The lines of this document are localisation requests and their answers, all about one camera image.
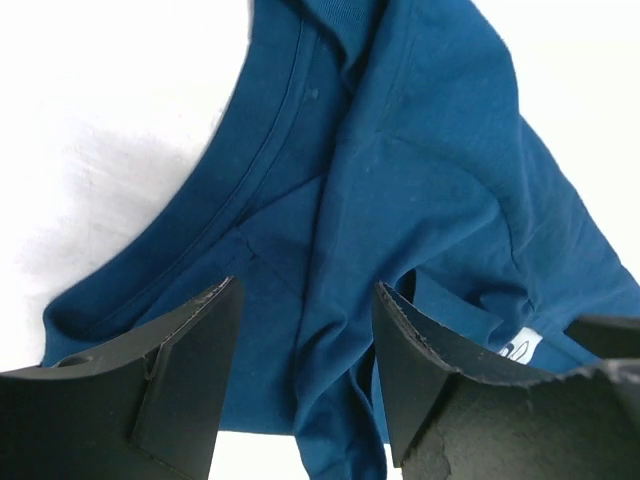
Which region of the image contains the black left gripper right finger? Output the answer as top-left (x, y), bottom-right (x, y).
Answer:
top-left (372, 284), bottom-right (639, 479)

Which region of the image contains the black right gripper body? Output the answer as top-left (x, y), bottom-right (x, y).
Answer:
top-left (567, 316), bottom-right (640, 359)

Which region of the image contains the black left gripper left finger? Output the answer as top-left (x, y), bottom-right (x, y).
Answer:
top-left (1, 277), bottom-right (244, 479)

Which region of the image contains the blue Mickey Mouse t-shirt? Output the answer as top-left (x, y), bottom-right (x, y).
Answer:
top-left (43, 1), bottom-right (639, 479)

